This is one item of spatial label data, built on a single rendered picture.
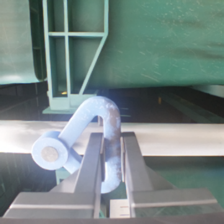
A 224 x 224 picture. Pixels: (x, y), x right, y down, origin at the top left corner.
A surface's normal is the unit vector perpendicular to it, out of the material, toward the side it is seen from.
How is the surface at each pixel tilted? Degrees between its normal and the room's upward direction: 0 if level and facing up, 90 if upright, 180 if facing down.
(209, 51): 94
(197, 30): 94
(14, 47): 92
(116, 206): 94
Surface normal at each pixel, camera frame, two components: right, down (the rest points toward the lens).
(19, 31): 0.11, 0.27
